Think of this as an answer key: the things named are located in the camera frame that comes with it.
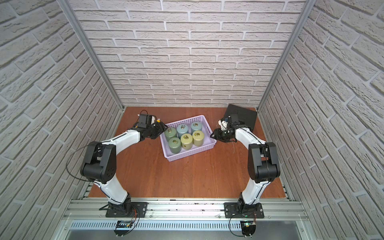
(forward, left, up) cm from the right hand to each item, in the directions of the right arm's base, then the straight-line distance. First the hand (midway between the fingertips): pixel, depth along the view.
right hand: (215, 136), depth 94 cm
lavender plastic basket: (+2, +3, -6) cm, 7 cm away
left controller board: (-44, +52, -10) cm, 69 cm away
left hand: (+8, +31, +4) cm, 32 cm away
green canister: (-5, +26, +1) cm, 26 cm away
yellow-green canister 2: (-1, +11, +1) cm, 11 cm away
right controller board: (-48, -10, -9) cm, 50 cm away
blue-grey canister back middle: (+6, +22, +2) cm, 23 cm away
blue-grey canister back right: (+8, +13, +2) cm, 15 cm away
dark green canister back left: (+4, +29, +1) cm, 30 cm away
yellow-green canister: (-3, +19, 0) cm, 19 cm away
